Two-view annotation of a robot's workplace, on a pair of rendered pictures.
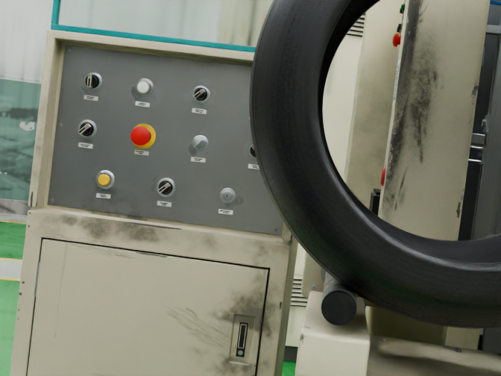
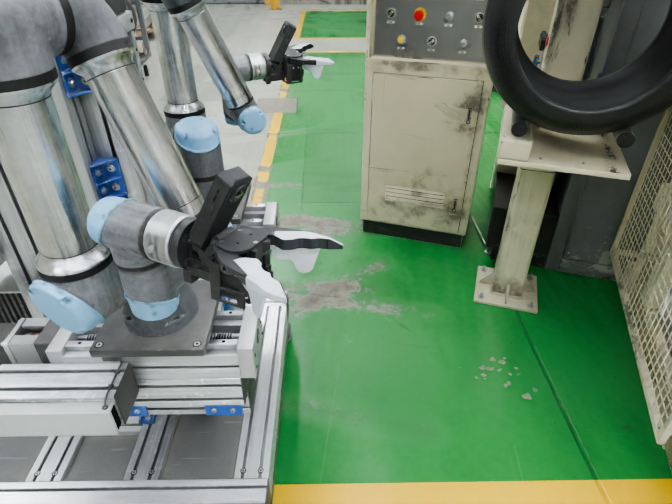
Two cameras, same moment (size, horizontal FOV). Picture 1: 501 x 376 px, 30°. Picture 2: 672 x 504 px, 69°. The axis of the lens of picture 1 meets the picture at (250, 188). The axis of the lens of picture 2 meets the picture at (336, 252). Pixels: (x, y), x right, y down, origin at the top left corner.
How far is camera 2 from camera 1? 43 cm
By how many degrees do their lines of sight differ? 34
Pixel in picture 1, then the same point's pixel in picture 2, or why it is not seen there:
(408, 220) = (558, 66)
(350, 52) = not seen: outside the picture
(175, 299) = (437, 98)
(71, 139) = (383, 19)
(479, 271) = (587, 114)
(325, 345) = (512, 145)
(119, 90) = not seen: outside the picture
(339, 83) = not seen: outside the picture
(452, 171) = (585, 39)
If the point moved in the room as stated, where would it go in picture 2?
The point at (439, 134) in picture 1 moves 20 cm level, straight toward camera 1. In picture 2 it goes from (580, 19) to (579, 31)
